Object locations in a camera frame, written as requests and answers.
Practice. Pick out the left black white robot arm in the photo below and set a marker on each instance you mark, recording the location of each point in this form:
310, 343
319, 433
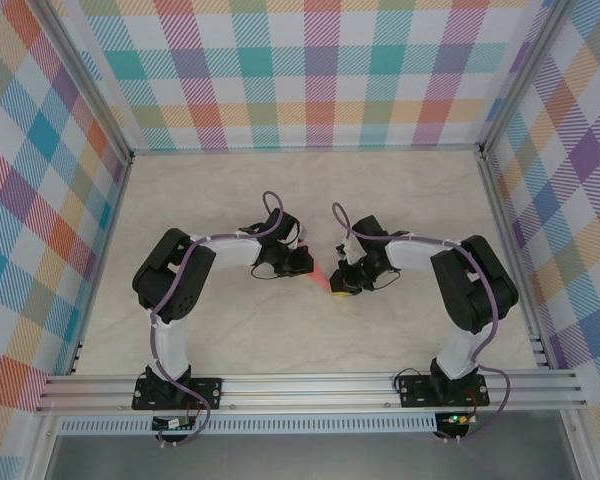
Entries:
172, 345

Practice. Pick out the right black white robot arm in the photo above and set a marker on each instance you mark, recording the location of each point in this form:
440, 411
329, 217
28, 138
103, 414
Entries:
457, 350

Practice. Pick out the grey metal panel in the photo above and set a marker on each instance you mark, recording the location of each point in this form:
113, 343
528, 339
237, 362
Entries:
305, 457

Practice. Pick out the thin aluminium rail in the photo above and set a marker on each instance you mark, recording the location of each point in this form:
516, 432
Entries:
305, 150

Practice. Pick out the aluminium mounting rail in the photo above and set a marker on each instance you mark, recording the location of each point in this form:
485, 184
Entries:
305, 392

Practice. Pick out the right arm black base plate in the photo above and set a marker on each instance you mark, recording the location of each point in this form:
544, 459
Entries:
412, 387

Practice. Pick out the aluminium side rail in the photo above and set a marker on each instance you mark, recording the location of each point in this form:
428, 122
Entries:
512, 260
100, 265

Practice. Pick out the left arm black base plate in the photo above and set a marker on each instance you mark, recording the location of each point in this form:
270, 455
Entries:
210, 390

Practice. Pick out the aluminium frame post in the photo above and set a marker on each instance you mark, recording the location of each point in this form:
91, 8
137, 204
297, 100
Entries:
85, 85
522, 80

